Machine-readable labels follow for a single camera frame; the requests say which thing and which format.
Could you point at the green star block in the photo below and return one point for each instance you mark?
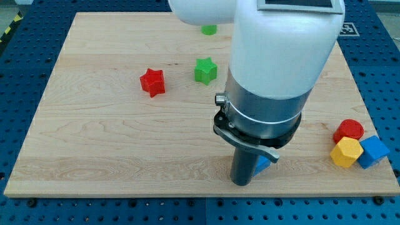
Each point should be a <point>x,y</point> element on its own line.
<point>205,71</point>

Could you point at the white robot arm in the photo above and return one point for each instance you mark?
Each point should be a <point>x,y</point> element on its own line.
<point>278,51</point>

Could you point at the wooden board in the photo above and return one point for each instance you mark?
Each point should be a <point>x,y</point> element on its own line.
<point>97,134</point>

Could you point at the yellow hexagon block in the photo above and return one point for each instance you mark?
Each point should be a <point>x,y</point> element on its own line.
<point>346,152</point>

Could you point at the fiducial marker tag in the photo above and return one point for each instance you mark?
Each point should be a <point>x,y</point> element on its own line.
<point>349,30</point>

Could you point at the red star block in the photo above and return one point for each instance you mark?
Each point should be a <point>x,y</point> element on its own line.
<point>153,82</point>

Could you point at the red cylinder block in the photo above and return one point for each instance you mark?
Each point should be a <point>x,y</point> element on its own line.
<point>348,128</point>

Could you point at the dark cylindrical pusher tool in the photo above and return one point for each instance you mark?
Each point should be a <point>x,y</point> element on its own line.
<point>243,167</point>

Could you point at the green cylinder block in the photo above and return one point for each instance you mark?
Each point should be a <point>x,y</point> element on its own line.
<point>209,30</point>

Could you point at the blue triangle block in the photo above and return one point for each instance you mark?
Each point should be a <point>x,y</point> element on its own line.
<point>261,165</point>

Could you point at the blue cube block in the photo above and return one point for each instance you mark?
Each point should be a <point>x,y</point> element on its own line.
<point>374,151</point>

